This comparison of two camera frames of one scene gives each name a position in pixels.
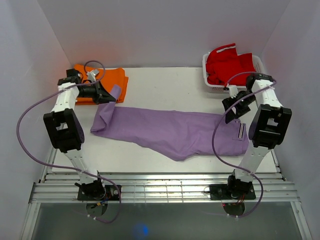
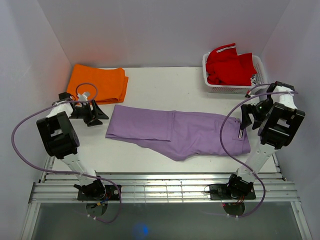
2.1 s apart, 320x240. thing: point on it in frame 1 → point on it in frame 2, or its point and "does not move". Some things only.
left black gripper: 101,95 → 96,112
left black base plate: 111,194 does not move
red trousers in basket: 223,60 does not move
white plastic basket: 218,88 does not move
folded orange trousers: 108,77 does not move
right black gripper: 230,115 → 246,109
